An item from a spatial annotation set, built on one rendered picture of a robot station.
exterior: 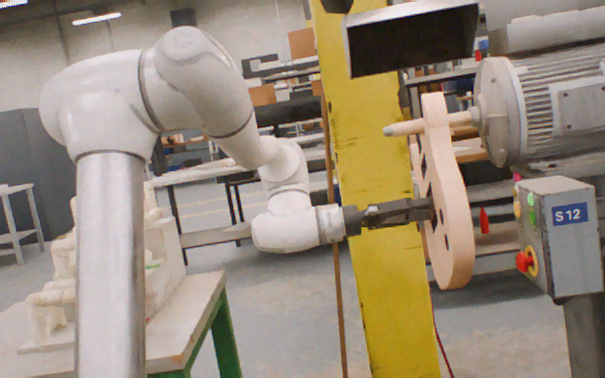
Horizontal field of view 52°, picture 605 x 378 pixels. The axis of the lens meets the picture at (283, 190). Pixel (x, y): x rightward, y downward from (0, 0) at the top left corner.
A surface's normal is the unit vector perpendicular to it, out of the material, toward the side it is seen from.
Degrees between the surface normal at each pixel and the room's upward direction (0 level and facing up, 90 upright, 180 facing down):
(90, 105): 70
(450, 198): 58
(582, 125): 90
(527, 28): 90
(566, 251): 90
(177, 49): 49
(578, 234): 90
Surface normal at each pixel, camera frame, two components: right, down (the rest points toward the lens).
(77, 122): -0.35, -0.14
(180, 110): 0.13, 0.77
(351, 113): -0.05, 0.15
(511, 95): -0.11, -0.18
